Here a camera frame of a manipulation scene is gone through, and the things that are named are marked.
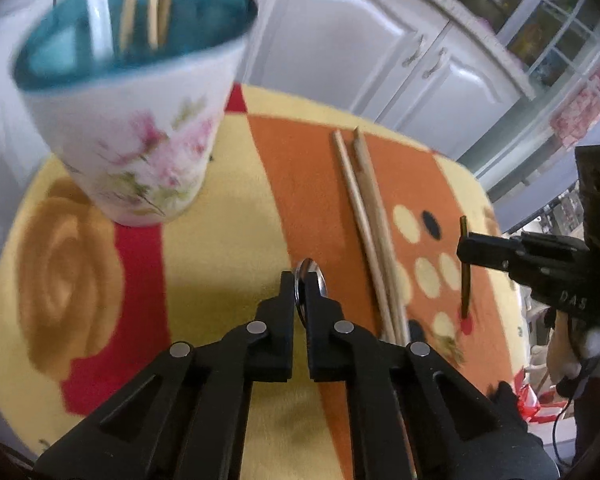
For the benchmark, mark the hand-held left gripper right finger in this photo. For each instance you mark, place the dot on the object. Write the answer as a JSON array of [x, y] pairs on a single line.
[[325, 327]]

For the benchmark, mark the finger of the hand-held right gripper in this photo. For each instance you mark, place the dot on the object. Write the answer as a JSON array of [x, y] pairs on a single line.
[[485, 252]]

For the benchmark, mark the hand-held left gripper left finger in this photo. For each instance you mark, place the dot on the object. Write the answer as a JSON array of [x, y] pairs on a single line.
[[280, 320]]

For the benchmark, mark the silver metal spoon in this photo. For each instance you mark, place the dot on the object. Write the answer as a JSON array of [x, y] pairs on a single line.
[[321, 280]]

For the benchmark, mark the wooden chopstick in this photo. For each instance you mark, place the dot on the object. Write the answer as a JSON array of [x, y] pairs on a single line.
[[130, 10], [153, 10], [377, 200], [355, 200], [166, 10]]

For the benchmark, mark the floral cup teal inside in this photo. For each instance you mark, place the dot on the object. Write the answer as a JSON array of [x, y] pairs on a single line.
[[130, 160]]

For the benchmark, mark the white ceramic spoon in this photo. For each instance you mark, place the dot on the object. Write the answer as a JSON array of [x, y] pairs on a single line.
[[97, 15]]

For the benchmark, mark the person's right hand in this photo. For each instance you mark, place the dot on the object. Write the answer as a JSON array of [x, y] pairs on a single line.
[[562, 355]]

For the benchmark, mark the orange yellow patterned mat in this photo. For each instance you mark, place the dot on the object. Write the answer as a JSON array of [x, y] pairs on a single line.
[[220, 260]]

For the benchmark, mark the red plastic bag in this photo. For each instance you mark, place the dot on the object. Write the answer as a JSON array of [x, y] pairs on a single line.
[[532, 400]]

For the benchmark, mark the white cabinet door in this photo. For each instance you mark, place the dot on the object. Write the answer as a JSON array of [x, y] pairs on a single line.
[[330, 35], [470, 95]]

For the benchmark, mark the pink cloth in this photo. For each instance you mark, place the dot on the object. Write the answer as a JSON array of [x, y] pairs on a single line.
[[580, 110]]

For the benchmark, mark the glass sliding door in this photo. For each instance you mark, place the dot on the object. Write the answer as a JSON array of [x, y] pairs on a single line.
[[555, 25]]

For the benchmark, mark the dark wok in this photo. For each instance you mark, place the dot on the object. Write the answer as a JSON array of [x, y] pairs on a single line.
[[480, 2]]

